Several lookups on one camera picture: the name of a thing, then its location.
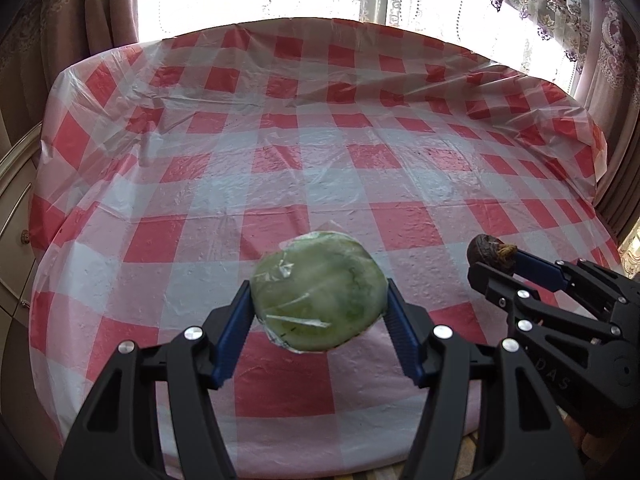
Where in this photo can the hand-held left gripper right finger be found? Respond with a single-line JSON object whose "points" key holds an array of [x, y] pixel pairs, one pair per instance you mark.
{"points": [[402, 330]]}

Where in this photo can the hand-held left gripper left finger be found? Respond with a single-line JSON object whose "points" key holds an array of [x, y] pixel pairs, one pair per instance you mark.
{"points": [[232, 330]]}

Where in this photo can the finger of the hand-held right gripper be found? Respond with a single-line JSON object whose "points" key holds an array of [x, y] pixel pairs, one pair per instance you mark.
{"points": [[540, 270], [500, 285]]}

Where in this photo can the dark brown water chestnut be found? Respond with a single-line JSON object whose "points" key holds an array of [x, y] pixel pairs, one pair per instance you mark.
{"points": [[487, 252]]}

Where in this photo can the plastic-wrapped green melon half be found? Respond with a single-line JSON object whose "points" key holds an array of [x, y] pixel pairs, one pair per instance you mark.
{"points": [[320, 295]]}

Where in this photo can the brown patterned curtain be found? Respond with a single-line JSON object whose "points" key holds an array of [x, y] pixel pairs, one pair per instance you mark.
{"points": [[617, 110], [65, 20]]}

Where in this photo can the red white checked plastic tablecloth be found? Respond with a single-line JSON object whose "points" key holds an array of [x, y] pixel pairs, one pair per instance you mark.
{"points": [[320, 160]]}

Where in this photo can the beige cabinet with drawers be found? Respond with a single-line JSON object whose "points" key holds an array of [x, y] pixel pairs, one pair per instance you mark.
{"points": [[15, 200]]}

